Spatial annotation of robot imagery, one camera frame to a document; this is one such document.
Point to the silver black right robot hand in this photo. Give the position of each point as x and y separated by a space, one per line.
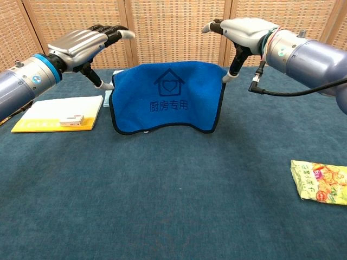
246 33

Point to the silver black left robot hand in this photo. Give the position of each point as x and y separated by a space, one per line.
76 44

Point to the blue kitchen towel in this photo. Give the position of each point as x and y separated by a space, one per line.
168 113

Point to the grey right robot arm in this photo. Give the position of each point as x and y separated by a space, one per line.
311 59

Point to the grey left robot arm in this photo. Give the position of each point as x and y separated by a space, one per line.
19 81

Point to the light blue wet wipes pack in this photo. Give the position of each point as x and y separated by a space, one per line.
108 100

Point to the yellow and white booklet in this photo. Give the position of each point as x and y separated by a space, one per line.
59 108

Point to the bamboo folding screen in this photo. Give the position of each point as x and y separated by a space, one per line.
176 40

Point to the small white box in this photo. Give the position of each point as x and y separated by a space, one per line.
71 120

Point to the green snack packet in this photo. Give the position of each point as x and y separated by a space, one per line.
320 181

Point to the teal table mat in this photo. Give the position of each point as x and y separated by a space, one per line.
162 189

